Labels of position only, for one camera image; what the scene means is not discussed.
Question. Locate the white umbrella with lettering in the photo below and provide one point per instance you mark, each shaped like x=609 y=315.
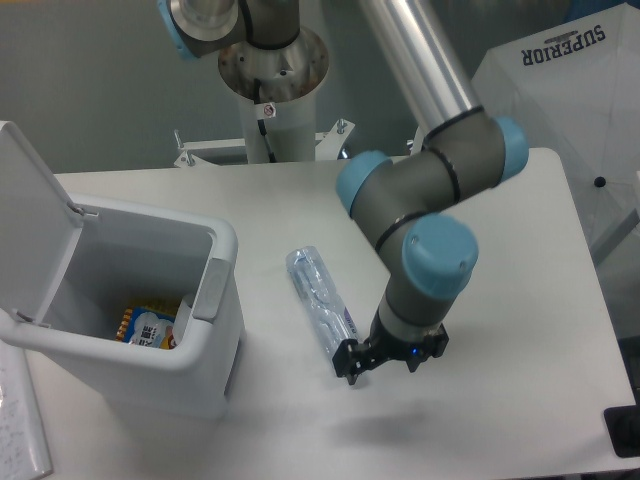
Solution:
x=575 y=89

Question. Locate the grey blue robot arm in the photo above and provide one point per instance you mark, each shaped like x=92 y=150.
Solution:
x=400 y=207

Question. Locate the clear plastic wrapper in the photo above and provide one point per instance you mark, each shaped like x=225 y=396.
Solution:
x=182 y=317

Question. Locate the crushed clear plastic bottle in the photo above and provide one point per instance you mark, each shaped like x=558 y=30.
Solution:
x=324 y=307

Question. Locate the colourful snack package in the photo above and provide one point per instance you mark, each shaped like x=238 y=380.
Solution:
x=149 y=323

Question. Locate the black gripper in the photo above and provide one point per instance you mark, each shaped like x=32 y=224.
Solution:
x=352 y=358

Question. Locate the white metal base frame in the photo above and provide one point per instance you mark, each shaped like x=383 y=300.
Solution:
x=331 y=145

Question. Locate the white trash can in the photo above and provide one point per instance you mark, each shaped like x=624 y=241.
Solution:
x=71 y=264

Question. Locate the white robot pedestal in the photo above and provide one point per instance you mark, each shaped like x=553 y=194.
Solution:
x=276 y=93

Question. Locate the black device at edge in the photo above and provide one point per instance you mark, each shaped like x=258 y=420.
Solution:
x=623 y=427

